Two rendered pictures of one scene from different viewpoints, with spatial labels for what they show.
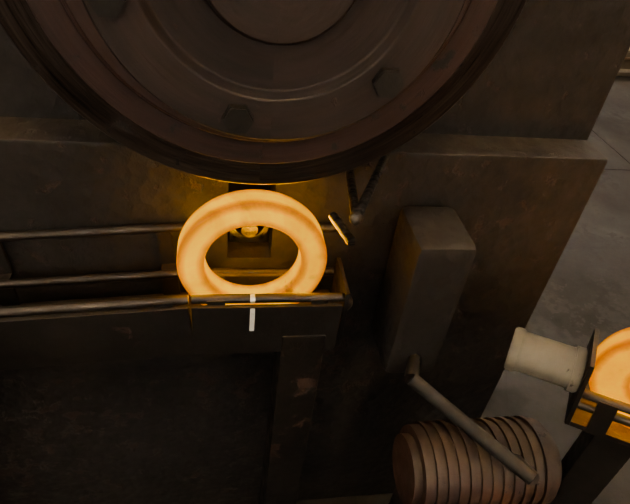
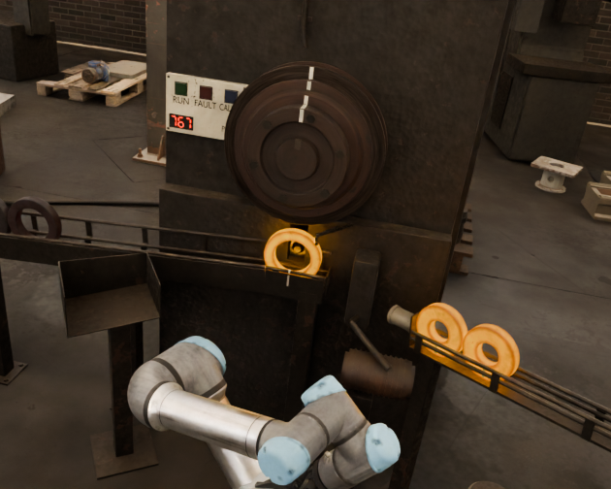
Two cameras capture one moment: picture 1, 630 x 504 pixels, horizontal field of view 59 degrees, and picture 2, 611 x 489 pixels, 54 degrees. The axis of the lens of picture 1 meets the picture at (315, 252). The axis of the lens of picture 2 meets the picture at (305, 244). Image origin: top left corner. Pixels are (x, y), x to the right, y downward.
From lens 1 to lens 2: 1.28 m
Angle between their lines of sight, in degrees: 21
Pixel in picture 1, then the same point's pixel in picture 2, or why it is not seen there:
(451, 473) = (358, 364)
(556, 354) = (405, 314)
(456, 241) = (370, 261)
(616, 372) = (423, 322)
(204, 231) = (274, 240)
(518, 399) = (476, 421)
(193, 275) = (269, 257)
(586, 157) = (440, 239)
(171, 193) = (269, 227)
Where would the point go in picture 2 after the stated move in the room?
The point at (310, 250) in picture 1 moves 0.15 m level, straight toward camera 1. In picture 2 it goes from (313, 255) to (294, 276)
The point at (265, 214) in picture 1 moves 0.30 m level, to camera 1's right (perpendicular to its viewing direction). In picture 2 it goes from (297, 237) to (389, 264)
